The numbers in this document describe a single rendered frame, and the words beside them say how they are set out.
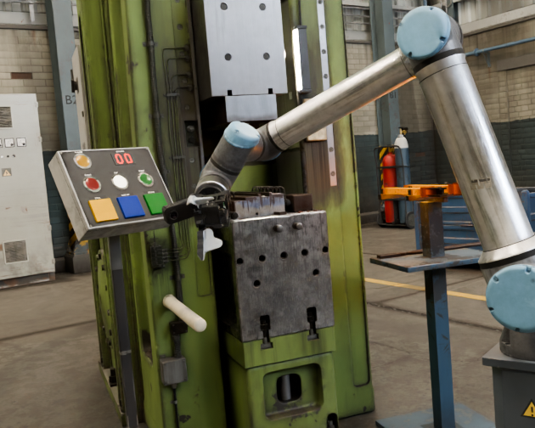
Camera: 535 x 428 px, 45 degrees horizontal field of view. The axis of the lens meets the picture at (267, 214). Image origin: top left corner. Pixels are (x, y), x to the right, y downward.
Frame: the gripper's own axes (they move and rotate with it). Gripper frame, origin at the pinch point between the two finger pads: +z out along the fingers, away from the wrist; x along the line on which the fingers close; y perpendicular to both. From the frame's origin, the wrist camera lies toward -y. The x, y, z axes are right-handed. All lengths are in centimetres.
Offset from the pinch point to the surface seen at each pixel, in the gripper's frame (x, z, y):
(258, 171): 38, -138, 4
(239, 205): 30, -83, 1
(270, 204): 33, -88, 12
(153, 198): 13, -58, -24
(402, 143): 254, -761, 161
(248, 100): -4, -99, 8
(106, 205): 9, -45, -35
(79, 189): 3, -45, -42
